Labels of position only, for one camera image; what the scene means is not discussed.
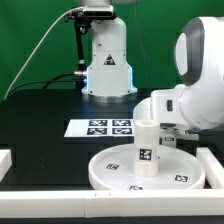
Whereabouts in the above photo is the white round table top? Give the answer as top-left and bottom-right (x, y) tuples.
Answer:
(88, 144), (205, 190)

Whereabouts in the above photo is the white marker sheet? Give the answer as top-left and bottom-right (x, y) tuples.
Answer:
(64, 119), (134, 138)

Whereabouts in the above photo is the white cross table base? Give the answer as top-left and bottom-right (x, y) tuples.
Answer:
(160, 123), (199, 148)

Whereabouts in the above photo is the black cable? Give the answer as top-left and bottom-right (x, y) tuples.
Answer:
(5, 72), (84, 100)

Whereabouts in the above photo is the white frame front rail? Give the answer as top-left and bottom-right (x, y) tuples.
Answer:
(0, 189), (224, 218)

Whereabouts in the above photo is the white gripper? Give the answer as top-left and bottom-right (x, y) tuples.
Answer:
(133, 84), (187, 128)

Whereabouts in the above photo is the white frame right rail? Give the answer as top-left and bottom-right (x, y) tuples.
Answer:
(196, 147), (224, 189)

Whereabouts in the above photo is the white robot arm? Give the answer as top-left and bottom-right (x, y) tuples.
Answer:
(81, 0), (224, 131)

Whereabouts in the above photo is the white camera cable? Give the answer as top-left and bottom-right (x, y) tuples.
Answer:
(3, 6), (84, 101)

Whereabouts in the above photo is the white frame rail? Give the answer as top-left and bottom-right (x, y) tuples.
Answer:
(0, 149), (12, 182)
(0, 189), (224, 218)
(196, 147), (224, 189)

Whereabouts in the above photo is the white frame left rail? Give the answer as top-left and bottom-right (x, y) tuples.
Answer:
(0, 149), (12, 182)

